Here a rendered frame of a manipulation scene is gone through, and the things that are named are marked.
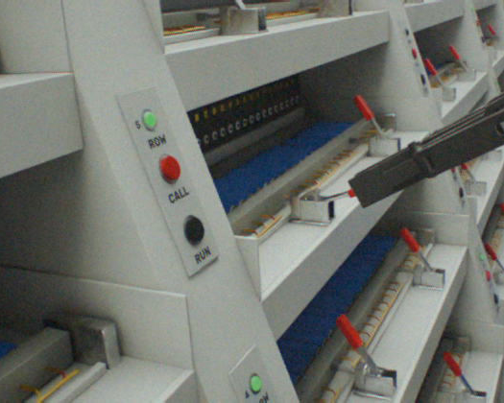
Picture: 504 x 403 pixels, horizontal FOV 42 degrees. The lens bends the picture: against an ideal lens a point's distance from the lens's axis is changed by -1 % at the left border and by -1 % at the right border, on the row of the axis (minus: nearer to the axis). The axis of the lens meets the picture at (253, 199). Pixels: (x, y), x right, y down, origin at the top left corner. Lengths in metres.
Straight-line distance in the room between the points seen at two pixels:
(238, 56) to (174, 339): 0.26
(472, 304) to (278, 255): 0.60
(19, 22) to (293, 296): 0.30
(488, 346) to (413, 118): 0.39
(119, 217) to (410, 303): 0.56
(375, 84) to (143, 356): 0.71
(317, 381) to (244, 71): 0.32
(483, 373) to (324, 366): 0.44
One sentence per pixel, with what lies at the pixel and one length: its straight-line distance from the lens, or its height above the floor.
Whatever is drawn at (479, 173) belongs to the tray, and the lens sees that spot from 1.48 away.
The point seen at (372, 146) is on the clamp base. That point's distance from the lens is 0.88.
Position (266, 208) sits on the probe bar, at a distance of 0.65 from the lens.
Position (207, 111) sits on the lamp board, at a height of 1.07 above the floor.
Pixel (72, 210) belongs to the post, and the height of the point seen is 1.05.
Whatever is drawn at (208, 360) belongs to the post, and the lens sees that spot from 0.43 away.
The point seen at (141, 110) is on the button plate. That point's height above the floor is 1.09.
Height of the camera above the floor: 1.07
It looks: 8 degrees down
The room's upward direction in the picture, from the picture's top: 21 degrees counter-clockwise
